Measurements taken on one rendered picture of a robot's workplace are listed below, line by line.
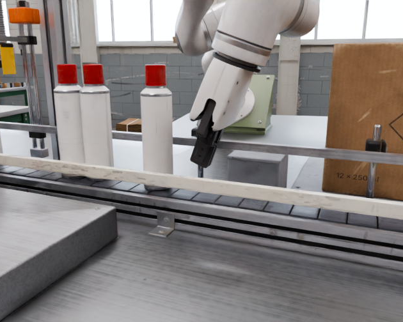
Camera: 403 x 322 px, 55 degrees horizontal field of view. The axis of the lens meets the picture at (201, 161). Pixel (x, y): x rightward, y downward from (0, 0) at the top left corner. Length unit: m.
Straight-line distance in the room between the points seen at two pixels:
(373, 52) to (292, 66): 5.32
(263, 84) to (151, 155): 0.97
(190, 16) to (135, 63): 5.42
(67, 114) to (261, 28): 0.37
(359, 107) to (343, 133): 0.05
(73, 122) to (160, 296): 0.38
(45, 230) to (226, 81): 0.31
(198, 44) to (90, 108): 0.57
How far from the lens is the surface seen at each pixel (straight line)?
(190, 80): 6.26
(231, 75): 0.54
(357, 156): 0.61
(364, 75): 0.73
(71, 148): 0.73
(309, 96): 6.12
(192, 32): 1.15
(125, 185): 0.68
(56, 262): 0.51
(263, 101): 1.49
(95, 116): 0.69
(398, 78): 0.73
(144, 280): 0.50
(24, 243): 0.52
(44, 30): 0.94
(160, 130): 0.62
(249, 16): 0.54
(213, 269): 0.51
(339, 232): 0.55
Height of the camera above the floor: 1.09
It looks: 15 degrees down
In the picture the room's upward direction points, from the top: straight up
